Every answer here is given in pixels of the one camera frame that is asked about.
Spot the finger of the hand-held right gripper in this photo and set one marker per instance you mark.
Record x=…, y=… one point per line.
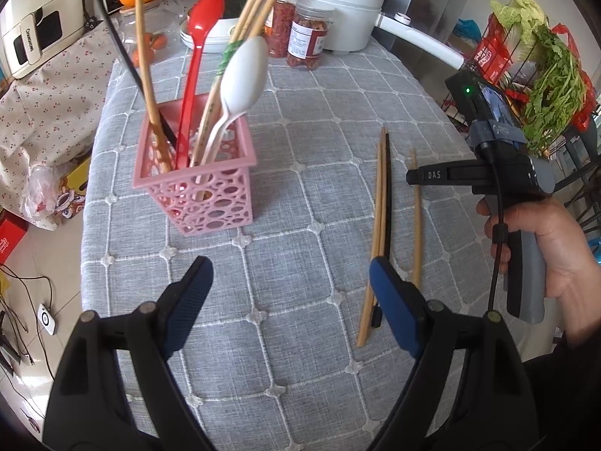
x=409, y=177

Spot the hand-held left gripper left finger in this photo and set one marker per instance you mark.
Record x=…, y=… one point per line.
x=188, y=300

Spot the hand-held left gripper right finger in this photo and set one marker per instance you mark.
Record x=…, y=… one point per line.
x=399, y=305

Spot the pink plastic utensil basket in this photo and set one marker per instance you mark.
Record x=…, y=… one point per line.
x=211, y=206

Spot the white plastic spoon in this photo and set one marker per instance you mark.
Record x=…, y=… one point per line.
x=244, y=75

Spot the green patterned wooden chopstick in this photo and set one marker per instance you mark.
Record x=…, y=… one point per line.
x=225, y=61

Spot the thick wooden chopstick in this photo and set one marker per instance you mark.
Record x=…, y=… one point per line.
x=143, y=56

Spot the red plastic spoon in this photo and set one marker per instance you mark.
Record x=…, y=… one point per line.
x=206, y=14

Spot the person's right forearm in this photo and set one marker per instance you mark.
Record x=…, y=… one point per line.
x=582, y=300

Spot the person's right hand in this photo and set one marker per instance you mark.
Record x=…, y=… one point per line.
x=554, y=244

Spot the bunch of green herbs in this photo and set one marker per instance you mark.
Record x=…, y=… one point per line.
x=554, y=94

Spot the grey checked tablecloth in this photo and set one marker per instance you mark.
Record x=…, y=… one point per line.
x=305, y=268

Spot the red snack packet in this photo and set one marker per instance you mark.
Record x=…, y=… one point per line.
x=488, y=56

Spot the red plastic bag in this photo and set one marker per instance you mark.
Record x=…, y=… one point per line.
x=589, y=98

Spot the white charger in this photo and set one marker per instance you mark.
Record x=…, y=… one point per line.
x=47, y=318

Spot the blue plastic bag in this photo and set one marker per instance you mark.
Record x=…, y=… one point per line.
x=467, y=28

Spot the napa cabbage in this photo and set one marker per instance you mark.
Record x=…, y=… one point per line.
x=516, y=14

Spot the yellow cardboard box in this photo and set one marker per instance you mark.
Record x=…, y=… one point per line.
x=75, y=178

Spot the white electric pot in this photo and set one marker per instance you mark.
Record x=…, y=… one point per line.
x=347, y=19

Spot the labelled jar of dried fruit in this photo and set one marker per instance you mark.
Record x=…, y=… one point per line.
x=305, y=42

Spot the grey refrigerator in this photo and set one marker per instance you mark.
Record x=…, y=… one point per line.
x=422, y=0

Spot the crumpled white plastic bag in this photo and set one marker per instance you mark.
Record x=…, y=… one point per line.
x=42, y=192

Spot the red box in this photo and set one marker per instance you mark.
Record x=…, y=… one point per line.
x=11, y=239

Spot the jar of red berries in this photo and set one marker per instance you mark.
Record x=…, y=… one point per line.
x=281, y=28

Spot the floral cloth cover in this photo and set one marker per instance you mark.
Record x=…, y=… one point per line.
x=47, y=117

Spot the white bowl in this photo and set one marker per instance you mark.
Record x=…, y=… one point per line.
x=225, y=26

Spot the dark green squash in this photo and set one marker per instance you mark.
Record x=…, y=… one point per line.
x=234, y=7

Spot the small orange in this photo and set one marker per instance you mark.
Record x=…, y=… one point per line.
x=159, y=40
x=139, y=55

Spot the glass jar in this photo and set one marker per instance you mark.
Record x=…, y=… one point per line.
x=126, y=23

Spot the cream air fryer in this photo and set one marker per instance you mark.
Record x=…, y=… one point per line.
x=47, y=4

